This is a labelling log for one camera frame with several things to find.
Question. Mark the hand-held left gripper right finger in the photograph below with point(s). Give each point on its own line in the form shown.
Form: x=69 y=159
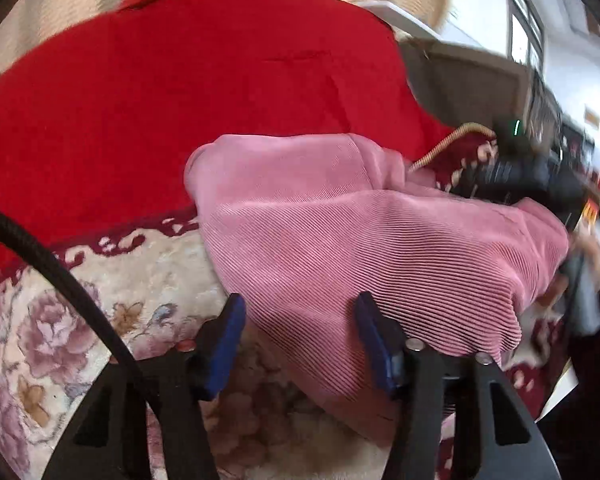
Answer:
x=380 y=355

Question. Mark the red sofa cover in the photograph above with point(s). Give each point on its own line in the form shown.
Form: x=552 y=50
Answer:
x=155 y=110

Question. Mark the white board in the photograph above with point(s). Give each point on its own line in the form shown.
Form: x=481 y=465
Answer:
x=395 y=15

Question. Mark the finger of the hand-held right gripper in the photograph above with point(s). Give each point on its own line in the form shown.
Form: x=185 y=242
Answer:
x=480 y=180

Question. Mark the person's right forearm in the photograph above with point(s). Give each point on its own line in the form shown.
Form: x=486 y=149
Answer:
x=585 y=290

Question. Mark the window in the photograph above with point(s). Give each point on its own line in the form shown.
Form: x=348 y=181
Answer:
x=527 y=25

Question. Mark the floral plush blanket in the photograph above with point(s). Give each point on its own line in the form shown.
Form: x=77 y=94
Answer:
x=130 y=300

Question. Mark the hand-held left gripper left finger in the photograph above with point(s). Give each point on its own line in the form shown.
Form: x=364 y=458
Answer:
x=222 y=355

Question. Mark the pink fleece jacket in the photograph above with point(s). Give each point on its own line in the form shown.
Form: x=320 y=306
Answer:
x=360 y=230

